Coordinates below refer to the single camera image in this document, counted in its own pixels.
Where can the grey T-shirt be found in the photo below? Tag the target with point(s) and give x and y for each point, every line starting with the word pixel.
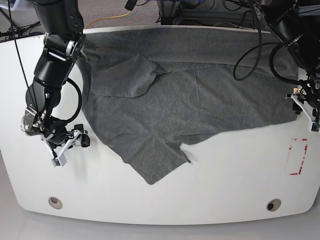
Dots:
pixel 152 90

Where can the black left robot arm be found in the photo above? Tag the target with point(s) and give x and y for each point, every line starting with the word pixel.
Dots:
pixel 296 24

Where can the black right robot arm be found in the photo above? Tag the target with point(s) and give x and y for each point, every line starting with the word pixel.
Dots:
pixel 63 41

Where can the right table cable grommet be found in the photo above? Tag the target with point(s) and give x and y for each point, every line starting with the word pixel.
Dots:
pixel 273 205

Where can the red tape rectangle marking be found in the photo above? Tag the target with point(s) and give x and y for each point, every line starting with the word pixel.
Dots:
pixel 296 156

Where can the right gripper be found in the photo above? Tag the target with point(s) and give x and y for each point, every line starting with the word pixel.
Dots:
pixel 33 125

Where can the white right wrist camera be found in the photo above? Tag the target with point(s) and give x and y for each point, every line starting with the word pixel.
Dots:
pixel 58 158

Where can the left table cable grommet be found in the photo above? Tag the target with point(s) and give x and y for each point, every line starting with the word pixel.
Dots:
pixel 55 203

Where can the table cable grommet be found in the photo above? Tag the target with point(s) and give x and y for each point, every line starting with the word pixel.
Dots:
pixel 273 205
pixel 55 203

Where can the black tripod stand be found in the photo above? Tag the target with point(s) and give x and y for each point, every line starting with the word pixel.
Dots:
pixel 15 30

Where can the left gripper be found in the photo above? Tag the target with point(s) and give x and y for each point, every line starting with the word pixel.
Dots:
pixel 311 86

